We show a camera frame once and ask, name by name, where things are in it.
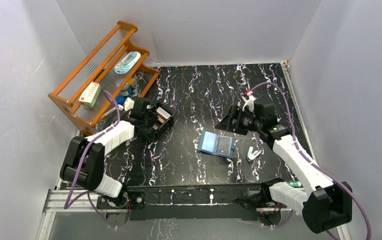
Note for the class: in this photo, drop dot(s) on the black credit card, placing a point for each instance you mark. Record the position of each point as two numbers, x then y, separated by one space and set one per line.
224 146

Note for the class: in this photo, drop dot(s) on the blue card holder wallet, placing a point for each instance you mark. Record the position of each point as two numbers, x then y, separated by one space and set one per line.
208 144

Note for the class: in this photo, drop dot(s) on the green white marker pen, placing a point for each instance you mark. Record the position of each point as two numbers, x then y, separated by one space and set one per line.
295 184

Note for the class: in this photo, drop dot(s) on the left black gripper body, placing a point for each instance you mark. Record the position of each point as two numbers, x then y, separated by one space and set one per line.
154 120

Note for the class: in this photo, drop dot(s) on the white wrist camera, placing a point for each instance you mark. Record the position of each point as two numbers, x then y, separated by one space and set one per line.
128 104
249 101

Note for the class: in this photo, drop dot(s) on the white red small box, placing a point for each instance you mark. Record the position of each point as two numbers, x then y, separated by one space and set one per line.
89 96

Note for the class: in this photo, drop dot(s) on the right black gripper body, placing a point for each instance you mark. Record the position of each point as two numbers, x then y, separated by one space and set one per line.
247 122

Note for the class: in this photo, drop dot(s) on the light blue oval case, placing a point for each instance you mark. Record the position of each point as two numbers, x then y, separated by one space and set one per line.
126 64

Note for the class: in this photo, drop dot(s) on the grey pen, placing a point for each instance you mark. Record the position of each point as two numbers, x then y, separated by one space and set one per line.
113 109

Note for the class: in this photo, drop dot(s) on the black plastic card box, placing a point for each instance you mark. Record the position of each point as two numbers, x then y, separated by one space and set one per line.
150 137

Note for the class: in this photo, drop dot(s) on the blue small object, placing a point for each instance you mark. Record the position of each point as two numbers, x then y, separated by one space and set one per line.
124 93

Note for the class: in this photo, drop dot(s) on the orange wooden shelf rack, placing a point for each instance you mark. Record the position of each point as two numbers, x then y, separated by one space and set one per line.
99 67

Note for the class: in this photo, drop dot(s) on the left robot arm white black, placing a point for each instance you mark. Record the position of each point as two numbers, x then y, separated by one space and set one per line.
83 163

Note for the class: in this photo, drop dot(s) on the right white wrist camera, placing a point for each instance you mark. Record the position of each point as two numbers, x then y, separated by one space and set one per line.
249 101

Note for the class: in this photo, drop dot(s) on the white plastic clip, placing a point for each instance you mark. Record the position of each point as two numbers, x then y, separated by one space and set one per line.
252 154

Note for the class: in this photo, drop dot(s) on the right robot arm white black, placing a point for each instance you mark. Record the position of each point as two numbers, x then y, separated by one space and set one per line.
324 204

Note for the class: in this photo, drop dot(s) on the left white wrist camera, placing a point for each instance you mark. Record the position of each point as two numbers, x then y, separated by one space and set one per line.
128 104

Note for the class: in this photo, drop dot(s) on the white card stack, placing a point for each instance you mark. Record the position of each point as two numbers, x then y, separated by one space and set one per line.
162 116

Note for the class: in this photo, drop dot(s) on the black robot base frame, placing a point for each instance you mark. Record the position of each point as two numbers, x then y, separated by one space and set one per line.
209 201

